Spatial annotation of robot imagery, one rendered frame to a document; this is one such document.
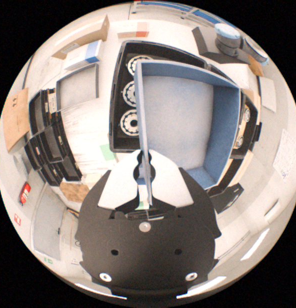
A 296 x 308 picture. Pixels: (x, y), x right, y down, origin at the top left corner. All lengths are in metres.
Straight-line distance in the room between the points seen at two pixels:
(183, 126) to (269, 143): 3.47
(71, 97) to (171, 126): 0.56
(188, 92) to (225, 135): 0.10
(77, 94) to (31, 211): 2.53
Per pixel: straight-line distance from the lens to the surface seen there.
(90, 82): 0.58
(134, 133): 0.40
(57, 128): 1.17
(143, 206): 0.97
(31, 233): 2.76
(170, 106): 0.17
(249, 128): 0.90
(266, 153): 3.63
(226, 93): 0.20
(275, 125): 3.54
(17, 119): 2.49
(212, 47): 0.70
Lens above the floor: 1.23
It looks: 57 degrees down
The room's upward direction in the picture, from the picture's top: 162 degrees clockwise
